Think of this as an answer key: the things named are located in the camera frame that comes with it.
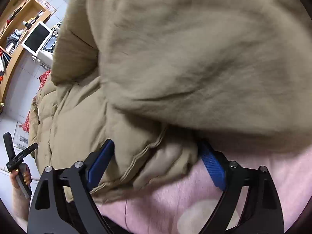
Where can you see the wall notice paper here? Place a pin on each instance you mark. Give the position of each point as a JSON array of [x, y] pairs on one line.
[[48, 4]]

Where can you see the wooden shelf unit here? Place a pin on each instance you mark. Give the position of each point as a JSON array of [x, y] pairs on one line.
[[18, 53]]

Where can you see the person's left hand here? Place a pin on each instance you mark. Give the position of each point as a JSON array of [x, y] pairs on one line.
[[26, 175]]

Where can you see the person's left forearm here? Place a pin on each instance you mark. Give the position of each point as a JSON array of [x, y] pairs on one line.
[[19, 207]]

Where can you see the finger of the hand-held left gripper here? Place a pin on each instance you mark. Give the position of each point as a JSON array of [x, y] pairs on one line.
[[28, 150], [8, 146]]

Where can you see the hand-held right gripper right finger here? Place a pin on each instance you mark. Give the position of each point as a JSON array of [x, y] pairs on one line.
[[213, 167]]

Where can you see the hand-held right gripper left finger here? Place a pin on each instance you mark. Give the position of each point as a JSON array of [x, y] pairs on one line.
[[101, 163]]

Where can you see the pink dotted bed sheet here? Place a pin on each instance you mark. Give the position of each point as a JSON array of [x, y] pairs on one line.
[[170, 199]]

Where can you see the white control panel unit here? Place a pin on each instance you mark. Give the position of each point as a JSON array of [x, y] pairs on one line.
[[50, 45]]

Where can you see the red floral pillow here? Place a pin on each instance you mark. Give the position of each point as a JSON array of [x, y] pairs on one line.
[[45, 78]]

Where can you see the white framed monitor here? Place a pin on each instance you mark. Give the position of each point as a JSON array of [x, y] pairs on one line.
[[36, 37]]

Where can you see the tan puffer jacket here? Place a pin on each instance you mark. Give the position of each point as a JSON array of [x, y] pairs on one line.
[[170, 53]]

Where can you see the folded grey clothes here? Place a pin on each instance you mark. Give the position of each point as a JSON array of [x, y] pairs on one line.
[[13, 37]]

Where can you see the white printed paper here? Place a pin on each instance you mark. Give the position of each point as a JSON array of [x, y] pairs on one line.
[[23, 139]]

